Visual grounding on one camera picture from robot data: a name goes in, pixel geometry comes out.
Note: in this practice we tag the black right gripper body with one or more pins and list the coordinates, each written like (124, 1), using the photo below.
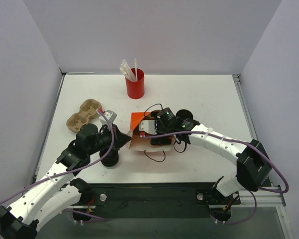
(156, 128)

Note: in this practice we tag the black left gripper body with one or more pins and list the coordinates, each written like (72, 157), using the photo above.
(115, 135)

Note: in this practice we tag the orange paper bag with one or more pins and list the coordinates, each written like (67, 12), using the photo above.
(141, 141)

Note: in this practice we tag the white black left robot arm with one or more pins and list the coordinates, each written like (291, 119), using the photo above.
(60, 186)

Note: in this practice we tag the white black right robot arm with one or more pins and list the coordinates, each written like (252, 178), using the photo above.
(249, 158)

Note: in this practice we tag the stack of black lids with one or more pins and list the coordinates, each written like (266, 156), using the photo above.
(111, 159)

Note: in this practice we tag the red cylindrical straw holder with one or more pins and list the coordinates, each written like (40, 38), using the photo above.
(136, 90)

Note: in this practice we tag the white wrapped straw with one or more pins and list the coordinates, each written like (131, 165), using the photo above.
(136, 70)

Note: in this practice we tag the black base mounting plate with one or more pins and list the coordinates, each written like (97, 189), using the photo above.
(153, 200)

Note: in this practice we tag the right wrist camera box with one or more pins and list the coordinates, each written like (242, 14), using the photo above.
(148, 127)

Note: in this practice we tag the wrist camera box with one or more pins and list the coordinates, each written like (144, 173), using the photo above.
(107, 117)
(148, 127)

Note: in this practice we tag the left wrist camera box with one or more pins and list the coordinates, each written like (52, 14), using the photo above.
(107, 117)

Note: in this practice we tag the aluminium frame rail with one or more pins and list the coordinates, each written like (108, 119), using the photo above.
(263, 198)

